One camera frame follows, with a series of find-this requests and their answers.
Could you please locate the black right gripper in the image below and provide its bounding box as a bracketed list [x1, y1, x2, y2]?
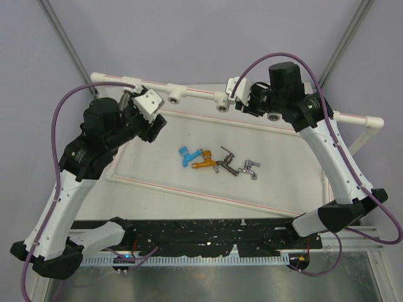
[234, 84, 284, 118]

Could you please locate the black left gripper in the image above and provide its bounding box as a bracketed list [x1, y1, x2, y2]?
[105, 92, 167, 150]

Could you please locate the dark long-spout faucet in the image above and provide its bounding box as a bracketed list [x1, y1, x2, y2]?
[118, 90, 132, 112]

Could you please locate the white PVC pipe frame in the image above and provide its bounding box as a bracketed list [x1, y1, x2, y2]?
[89, 72, 385, 221]

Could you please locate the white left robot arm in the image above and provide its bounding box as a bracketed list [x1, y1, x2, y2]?
[10, 96, 167, 280]

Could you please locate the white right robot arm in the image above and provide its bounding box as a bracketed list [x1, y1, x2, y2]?
[227, 62, 388, 248]

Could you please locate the chrome metal faucet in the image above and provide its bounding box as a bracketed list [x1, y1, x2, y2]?
[238, 159, 261, 181]

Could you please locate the grey metal faucet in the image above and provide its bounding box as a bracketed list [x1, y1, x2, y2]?
[216, 146, 239, 177]

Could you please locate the blue plastic faucet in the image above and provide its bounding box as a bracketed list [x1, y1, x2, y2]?
[178, 146, 203, 167]

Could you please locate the orange plastic faucet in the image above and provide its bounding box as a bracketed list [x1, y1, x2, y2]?
[191, 150, 219, 173]

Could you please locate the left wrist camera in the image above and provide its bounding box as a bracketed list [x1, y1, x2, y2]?
[133, 89, 165, 123]

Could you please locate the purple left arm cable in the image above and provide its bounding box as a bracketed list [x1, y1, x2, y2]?
[20, 82, 139, 299]

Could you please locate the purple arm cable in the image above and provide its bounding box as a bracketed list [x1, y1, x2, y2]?
[20, 82, 139, 299]
[230, 53, 403, 245]

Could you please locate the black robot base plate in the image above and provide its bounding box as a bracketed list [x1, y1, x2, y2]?
[72, 215, 324, 256]

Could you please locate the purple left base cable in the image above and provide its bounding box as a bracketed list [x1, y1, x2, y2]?
[103, 245, 161, 272]

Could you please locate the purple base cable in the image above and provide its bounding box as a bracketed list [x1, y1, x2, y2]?
[288, 232, 343, 277]
[103, 245, 161, 272]

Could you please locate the white slotted cable duct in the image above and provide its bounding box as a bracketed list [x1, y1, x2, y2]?
[81, 254, 290, 267]

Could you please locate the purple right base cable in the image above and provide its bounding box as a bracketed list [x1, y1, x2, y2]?
[288, 232, 343, 277]

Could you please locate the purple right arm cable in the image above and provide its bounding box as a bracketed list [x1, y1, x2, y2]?
[230, 53, 403, 245]

